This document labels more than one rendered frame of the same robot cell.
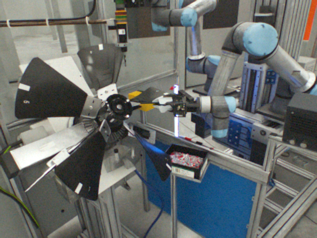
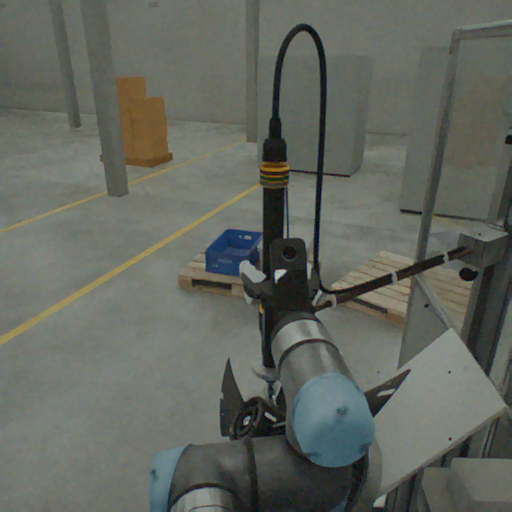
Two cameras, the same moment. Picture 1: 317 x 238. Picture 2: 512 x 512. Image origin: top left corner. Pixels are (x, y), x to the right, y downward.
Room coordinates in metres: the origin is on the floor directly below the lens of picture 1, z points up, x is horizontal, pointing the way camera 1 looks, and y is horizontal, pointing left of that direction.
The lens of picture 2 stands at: (1.42, -0.30, 1.95)
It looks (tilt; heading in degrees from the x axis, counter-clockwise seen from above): 24 degrees down; 140
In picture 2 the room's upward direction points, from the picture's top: straight up
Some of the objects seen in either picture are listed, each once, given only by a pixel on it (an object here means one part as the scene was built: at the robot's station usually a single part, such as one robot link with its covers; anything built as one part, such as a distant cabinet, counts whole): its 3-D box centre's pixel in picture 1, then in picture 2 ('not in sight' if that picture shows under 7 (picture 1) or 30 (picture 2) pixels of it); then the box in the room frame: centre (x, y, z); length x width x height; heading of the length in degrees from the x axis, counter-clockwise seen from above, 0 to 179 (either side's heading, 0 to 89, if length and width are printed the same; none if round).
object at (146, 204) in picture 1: (144, 174); not in sight; (1.45, 0.14, 0.39); 0.04 x 0.04 x 0.78; 48
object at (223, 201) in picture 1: (189, 193); not in sight; (1.16, -0.18, 0.45); 0.82 x 0.02 x 0.66; 48
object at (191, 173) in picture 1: (184, 160); not in sight; (0.99, -0.12, 0.85); 0.22 x 0.17 x 0.07; 63
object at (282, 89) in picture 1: (290, 81); not in sight; (1.16, -0.70, 1.20); 0.13 x 0.12 x 0.14; 12
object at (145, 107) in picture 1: (142, 101); not in sight; (1.42, 0.11, 1.02); 0.16 x 0.10 x 0.11; 48
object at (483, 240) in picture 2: not in sight; (482, 245); (1.04, 0.75, 1.53); 0.10 x 0.07 x 0.09; 83
